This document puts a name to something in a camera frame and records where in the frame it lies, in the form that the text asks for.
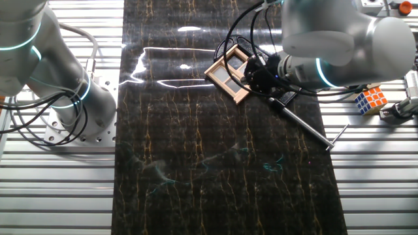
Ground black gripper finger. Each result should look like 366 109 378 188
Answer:
244 55 259 73
240 74 259 93

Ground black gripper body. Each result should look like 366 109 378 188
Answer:
257 54 282 95

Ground small wooden sliding window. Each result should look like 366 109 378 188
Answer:
204 44 252 105

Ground black marble pattern mat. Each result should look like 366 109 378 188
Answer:
110 0 349 235

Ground Rubik's cube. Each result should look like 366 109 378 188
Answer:
353 86 389 116

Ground grey control box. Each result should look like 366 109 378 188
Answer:
358 0 393 17

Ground silver ribbed device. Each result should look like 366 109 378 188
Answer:
404 70 418 98

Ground red round button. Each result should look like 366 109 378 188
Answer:
398 1 413 16

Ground small camera on mount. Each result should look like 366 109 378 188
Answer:
379 96 418 125

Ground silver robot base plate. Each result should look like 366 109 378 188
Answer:
44 70 118 146

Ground thick grey robot hose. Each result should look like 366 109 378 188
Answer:
57 22 99 81

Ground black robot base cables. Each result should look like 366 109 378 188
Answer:
0 91 89 146

